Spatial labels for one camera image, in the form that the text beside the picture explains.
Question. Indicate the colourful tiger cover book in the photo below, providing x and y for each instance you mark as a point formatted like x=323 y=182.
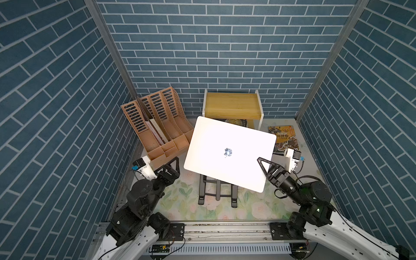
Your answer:
x=285 y=138

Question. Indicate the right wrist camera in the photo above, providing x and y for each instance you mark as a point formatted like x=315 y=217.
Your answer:
x=292 y=157

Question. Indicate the black laptop stand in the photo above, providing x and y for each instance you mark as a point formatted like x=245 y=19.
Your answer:
x=204 y=180

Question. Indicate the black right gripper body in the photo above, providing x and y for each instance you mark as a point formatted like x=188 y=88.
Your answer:
x=288 y=187

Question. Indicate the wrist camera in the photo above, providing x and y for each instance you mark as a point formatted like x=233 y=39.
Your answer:
x=292 y=157
x=143 y=167

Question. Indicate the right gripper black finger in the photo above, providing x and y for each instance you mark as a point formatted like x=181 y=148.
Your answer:
x=267 y=165
x=271 y=176

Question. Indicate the aluminium right corner profile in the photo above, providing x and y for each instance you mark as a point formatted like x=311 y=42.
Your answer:
x=352 y=20

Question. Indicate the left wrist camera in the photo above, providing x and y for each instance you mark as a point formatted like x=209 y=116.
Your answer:
x=143 y=167

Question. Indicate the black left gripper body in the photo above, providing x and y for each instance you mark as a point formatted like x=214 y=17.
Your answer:
x=157 y=184

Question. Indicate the silver laptop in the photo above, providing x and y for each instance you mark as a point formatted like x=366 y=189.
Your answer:
x=229 y=153

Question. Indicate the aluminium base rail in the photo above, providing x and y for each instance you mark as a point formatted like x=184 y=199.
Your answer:
x=220 y=238

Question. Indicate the aluminium corner profile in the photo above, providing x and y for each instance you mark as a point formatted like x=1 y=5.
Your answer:
x=100 y=22
x=352 y=20

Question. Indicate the aluminium left corner profile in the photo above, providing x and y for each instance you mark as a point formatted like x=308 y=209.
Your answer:
x=100 y=22

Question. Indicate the black book on shelf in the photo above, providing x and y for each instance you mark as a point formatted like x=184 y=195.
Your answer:
x=238 y=122

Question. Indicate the pink desk file organizer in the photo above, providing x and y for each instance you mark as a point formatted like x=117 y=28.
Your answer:
x=166 y=108

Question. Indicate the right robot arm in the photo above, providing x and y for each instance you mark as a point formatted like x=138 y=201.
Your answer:
x=319 y=221

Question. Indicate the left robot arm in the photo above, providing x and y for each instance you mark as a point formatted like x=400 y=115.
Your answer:
x=135 y=228

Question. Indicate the green circuit board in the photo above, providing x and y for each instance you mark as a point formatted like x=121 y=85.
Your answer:
x=159 y=249

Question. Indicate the white wooden two-tier shelf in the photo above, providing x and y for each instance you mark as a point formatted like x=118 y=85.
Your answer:
x=234 y=106

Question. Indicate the books in file organizer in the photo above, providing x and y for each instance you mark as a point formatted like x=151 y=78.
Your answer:
x=153 y=127

